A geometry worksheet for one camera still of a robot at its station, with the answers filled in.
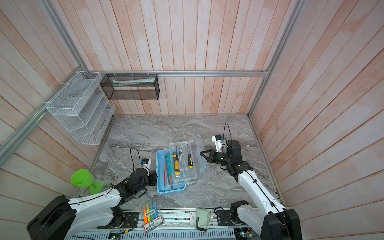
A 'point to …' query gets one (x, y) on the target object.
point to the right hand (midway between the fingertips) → (201, 153)
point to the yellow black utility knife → (174, 156)
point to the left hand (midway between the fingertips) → (158, 175)
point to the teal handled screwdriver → (170, 168)
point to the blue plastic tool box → (181, 163)
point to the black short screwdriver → (190, 160)
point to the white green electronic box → (202, 222)
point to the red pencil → (164, 175)
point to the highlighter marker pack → (151, 220)
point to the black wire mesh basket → (131, 86)
